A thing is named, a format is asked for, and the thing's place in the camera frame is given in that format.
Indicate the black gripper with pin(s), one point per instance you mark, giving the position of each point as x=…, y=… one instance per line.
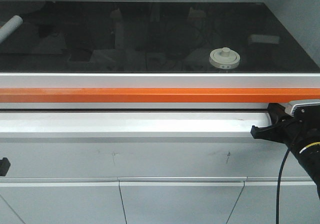
x=303, y=131

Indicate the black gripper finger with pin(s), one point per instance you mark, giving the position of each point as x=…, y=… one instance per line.
x=4, y=166

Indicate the fume hood sash frame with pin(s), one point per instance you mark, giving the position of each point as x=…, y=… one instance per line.
x=154, y=91

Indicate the glass jar with white lid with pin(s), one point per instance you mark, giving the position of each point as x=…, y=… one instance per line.
x=224, y=58

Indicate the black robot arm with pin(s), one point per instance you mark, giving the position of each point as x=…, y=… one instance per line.
x=310, y=161

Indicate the white base cabinet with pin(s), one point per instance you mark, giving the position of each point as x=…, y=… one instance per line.
x=199, y=167

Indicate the grey pipe on left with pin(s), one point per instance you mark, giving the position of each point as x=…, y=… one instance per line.
x=9, y=27

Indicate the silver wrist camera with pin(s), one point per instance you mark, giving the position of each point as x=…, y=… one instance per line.
x=293, y=106

